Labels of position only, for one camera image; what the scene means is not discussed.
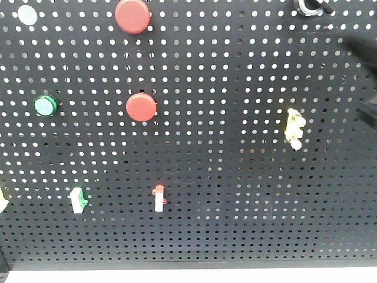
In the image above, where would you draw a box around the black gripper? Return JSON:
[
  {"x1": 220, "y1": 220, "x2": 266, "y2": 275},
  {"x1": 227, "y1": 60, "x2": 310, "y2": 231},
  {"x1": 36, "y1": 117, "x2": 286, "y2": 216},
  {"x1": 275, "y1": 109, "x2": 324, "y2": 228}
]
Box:
[{"x1": 316, "y1": 0, "x2": 376, "y2": 129}]

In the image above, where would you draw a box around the green illuminated push button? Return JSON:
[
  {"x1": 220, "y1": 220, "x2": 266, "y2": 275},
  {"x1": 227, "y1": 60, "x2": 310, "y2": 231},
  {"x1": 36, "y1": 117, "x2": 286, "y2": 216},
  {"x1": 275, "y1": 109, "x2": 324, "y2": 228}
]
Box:
[{"x1": 34, "y1": 94, "x2": 58, "y2": 117}]

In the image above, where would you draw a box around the upper red round push button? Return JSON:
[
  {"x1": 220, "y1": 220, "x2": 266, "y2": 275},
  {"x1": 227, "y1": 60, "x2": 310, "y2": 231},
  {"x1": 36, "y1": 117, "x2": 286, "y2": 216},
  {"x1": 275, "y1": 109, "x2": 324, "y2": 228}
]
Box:
[{"x1": 115, "y1": 0, "x2": 150, "y2": 34}]

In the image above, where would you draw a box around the yellow toggle handle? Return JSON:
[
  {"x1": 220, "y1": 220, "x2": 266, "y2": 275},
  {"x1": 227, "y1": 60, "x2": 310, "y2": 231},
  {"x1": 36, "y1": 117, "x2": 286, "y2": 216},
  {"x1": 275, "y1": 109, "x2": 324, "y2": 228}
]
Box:
[{"x1": 284, "y1": 108, "x2": 307, "y2": 150}]

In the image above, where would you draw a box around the black perforated pegboard panel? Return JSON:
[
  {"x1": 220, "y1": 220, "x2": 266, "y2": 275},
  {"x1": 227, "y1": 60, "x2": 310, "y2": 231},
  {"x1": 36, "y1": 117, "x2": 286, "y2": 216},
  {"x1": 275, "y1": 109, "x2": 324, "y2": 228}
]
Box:
[{"x1": 1, "y1": 1, "x2": 376, "y2": 271}]

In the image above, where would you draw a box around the lower red round push button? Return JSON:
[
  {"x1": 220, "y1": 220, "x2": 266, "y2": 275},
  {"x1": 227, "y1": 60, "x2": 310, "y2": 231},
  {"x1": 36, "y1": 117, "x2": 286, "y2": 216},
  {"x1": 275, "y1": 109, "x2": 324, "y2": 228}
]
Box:
[{"x1": 125, "y1": 93, "x2": 157, "y2": 121}]

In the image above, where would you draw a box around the green-white rocker switch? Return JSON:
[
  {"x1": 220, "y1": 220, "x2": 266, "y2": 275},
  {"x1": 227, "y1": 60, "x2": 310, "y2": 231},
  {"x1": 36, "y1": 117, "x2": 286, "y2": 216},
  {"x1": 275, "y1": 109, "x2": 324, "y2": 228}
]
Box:
[{"x1": 70, "y1": 187, "x2": 88, "y2": 214}]

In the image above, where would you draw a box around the red round push button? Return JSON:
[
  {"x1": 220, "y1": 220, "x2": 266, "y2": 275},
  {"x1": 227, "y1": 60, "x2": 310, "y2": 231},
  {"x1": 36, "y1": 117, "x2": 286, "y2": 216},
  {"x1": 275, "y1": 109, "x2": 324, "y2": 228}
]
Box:
[
  {"x1": 125, "y1": 93, "x2": 157, "y2": 121},
  {"x1": 115, "y1": 0, "x2": 150, "y2": 34}
]

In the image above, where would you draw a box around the red-white rocker switch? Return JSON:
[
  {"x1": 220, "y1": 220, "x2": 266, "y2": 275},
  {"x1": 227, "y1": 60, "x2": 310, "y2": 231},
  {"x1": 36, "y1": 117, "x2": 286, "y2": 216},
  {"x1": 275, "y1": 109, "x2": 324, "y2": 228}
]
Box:
[{"x1": 152, "y1": 185, "x2": 166, "y2": 212}]

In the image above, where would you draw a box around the yellow-white rocker switch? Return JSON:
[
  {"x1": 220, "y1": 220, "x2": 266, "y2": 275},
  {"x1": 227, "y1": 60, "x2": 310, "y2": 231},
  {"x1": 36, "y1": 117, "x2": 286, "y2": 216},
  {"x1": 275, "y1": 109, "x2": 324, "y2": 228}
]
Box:
[{"x1": 0, "y1": 189, "x2": 9, "y2": 213}]

